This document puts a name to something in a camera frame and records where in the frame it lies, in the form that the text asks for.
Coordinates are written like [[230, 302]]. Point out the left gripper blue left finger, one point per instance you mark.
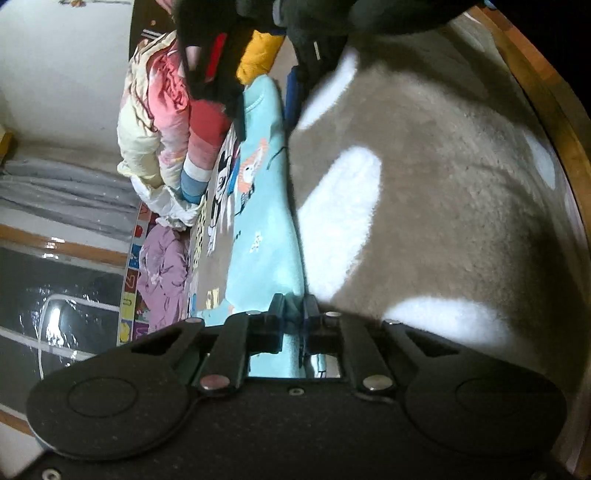
[[252, 332]]

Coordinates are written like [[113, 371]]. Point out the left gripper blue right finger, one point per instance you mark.
[[334, 332]]

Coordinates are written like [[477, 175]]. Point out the teal patterned children's garment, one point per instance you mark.
[[245, 247]]

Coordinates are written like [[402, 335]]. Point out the yellow knit garment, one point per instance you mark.
[[259, 56]]

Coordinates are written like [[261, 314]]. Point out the red knit garment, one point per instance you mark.
[[215, 56]]

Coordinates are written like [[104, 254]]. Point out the purple floral quilt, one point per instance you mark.
[[162, 276]]

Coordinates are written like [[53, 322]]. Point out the striped red pink rolled quilt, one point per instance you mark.
[[208, 126]]

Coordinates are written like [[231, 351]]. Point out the white crumpled cloth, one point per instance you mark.
[[172, 211]]

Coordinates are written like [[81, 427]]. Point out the brown Mickey Mouse blanket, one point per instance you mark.
[[425, 191]]

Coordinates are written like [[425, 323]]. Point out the grey sheer curtain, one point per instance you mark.
[[72, 195]]

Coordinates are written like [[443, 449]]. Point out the wooden framed window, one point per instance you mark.
[[59, 305]]

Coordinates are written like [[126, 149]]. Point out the cream ruffled quilt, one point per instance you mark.
[[152, 126]]

